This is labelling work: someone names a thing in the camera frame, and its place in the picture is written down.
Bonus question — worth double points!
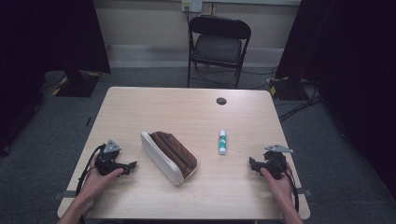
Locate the white wall outlet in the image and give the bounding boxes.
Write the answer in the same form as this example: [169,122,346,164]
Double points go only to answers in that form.
[181,0,204,14]

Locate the dark curtain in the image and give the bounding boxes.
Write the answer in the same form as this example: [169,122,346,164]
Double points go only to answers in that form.
[0,0,112,157]
[275,0,396,200]

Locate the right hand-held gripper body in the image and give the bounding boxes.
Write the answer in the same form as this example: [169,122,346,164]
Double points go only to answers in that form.
[257,144,294,181]

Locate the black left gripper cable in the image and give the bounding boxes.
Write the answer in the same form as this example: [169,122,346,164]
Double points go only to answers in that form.
[75,143,106,224]

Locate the brown and white pencil case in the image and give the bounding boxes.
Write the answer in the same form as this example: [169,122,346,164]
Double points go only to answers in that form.
[139,130,199,187]

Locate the black folding chair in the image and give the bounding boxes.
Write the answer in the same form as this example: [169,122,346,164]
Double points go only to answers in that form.
[187,14,252,90]

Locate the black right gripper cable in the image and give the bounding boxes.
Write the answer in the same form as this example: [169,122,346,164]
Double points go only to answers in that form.
[281,164,301,213]

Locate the white and green glue stick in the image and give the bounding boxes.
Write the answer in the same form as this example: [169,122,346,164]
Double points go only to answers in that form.
[218,129,228,156]

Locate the black floor cables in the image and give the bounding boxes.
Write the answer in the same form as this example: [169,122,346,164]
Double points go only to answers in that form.
[276,78,323,123]

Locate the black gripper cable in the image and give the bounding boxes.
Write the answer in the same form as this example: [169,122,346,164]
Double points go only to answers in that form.
[75,143,106,224]
[281,164,301,213]

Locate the black stand base yellow tape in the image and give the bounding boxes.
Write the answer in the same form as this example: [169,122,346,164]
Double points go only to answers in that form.
[50,70,102,98]
[266,76,311,102]

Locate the grey table bracket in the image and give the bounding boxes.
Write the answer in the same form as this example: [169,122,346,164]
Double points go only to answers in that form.
[295,188,313,198]
[51,189,78,201]

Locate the person's left hand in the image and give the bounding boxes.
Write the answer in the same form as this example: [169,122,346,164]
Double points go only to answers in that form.
[76,154,125,203]

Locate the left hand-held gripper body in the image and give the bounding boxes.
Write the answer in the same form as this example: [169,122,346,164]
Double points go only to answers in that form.
[94,139,132,177]

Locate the person's right hand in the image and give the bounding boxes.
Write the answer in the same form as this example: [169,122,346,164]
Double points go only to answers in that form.
[260,167,296,207]

